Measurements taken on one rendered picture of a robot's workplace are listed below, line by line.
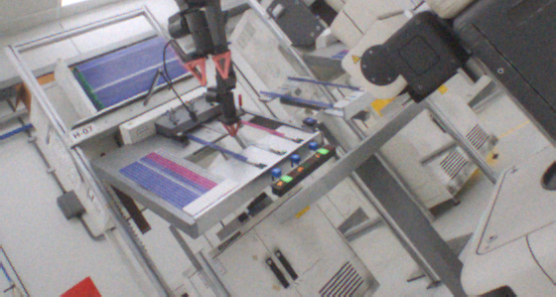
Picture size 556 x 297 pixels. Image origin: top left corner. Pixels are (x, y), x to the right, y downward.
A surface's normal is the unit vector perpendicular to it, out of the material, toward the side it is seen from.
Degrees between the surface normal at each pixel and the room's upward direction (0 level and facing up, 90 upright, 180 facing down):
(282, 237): 90
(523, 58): 90
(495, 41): 90
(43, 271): 90
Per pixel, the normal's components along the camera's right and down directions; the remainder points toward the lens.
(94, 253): 0.40, -0.52
